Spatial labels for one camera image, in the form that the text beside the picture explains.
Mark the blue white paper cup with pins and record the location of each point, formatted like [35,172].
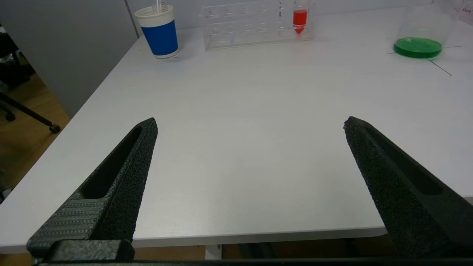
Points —
[160,37]

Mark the red pigment test tube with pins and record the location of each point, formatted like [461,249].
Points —
[300,20]

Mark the clear acrylic test tube rack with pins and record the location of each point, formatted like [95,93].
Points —
[244,31]
[466,14]

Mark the clear conical plastic test tube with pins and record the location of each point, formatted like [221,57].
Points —
[159,5]

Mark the dark background equipment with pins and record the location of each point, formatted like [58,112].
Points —
[14,107]

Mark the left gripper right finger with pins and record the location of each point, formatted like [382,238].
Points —
[406,192]

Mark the clear glass beaker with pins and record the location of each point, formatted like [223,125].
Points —
[417,48]

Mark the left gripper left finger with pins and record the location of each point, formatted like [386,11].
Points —
[118,192]

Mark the white table leg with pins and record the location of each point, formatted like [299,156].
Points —
[213,252]

